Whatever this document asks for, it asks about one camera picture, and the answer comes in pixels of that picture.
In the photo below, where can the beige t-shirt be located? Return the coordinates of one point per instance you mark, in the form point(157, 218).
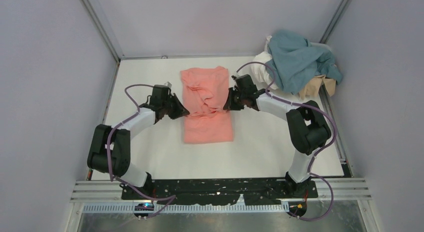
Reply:
point(312, 88)

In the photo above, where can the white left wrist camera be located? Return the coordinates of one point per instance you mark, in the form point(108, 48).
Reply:
point(168, 84)

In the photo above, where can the right aluminium corner post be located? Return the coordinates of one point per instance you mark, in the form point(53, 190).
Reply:
point(334, 21)

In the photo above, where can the left aluminium corner post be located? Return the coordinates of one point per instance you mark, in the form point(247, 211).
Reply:
point(87, 5)

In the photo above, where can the aluminium corner post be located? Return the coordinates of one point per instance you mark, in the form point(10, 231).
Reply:
point(87, 5)
point(334, 21)

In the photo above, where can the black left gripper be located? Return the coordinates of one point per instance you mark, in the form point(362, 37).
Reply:
point(171, 104)

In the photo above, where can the white slotted cable duct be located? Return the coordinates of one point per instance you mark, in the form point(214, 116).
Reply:
point(132, 208)

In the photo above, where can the pink t-shirt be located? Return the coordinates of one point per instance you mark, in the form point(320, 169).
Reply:
point(204, 94)

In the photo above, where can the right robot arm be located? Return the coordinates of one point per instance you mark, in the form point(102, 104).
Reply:
point(307, 126)

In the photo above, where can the white t-shirt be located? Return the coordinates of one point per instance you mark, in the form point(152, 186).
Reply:
point(258, 71)

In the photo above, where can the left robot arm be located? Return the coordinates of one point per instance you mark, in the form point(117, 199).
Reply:
point(110, 149)

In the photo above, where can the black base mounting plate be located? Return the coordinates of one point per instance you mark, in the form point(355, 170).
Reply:
point(221, 192)

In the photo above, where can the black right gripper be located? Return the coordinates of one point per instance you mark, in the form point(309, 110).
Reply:
point(236, 98)

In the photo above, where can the blue t-shirt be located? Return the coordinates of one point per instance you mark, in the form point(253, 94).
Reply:
point(296, 61)

